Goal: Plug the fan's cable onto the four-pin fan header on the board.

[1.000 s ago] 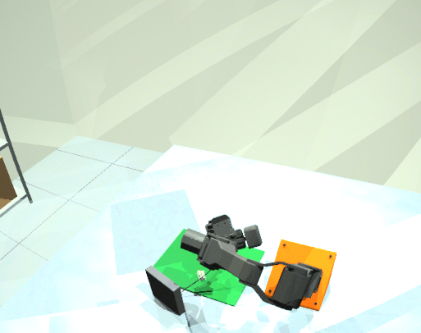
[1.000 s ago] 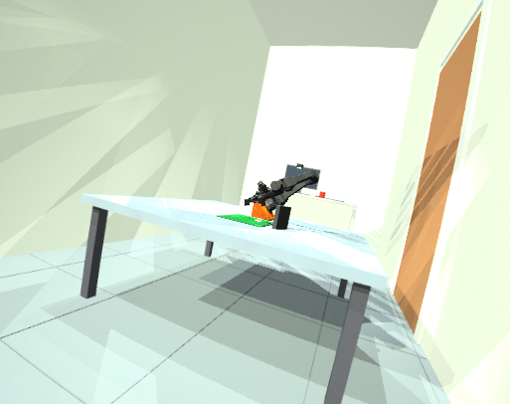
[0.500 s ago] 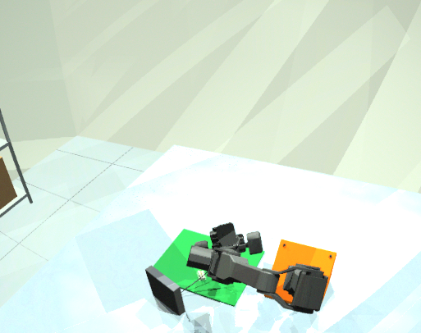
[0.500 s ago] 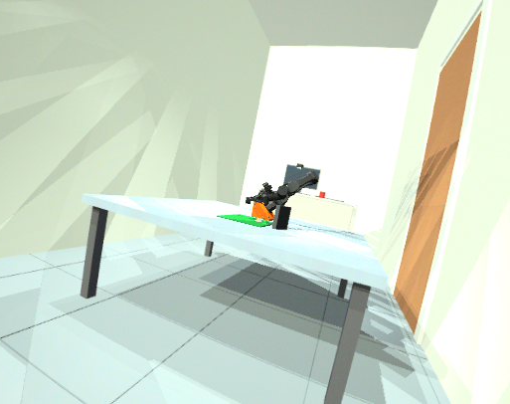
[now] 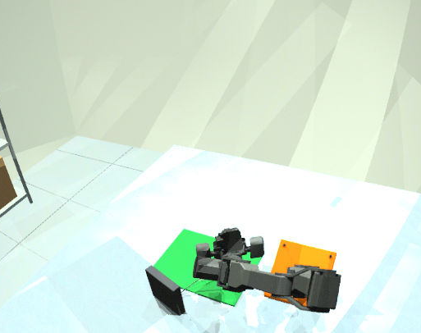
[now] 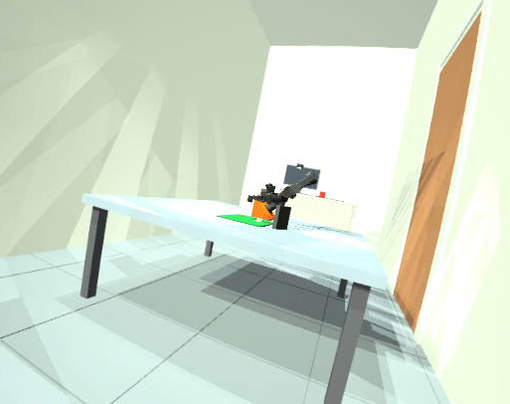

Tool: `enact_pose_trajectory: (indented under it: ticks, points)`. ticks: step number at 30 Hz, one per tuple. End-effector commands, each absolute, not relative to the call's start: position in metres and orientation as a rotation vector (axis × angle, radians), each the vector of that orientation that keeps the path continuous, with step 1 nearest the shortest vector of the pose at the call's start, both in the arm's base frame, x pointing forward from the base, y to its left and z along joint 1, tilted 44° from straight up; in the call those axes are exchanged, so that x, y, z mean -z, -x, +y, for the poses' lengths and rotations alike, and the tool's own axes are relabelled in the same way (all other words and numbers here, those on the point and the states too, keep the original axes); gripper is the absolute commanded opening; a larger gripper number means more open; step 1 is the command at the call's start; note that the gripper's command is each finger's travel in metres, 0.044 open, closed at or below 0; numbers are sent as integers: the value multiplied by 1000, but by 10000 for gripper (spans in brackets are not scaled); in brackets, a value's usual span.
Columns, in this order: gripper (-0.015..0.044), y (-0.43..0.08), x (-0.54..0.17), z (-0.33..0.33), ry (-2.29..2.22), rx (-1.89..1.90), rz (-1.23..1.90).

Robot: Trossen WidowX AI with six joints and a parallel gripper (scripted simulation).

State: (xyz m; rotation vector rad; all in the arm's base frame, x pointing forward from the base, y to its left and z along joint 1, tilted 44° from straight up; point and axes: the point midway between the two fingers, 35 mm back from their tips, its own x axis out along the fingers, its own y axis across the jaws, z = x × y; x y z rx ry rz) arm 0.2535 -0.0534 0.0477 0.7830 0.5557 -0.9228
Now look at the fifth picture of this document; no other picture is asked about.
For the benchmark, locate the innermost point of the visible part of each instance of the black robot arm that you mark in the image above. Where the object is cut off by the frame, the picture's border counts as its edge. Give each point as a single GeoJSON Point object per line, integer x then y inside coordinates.
{"type": "Point", "coordinates": [320, 286]}

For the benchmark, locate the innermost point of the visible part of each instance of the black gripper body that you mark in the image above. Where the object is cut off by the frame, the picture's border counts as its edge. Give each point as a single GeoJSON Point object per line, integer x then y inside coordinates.
{"type": "Point", "coordinates": [256, 249]}

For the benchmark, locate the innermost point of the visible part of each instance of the green circuit board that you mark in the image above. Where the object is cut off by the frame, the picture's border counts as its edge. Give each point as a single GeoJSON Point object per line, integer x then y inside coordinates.
{"type": "Point", "coordinates": [177, 263]}

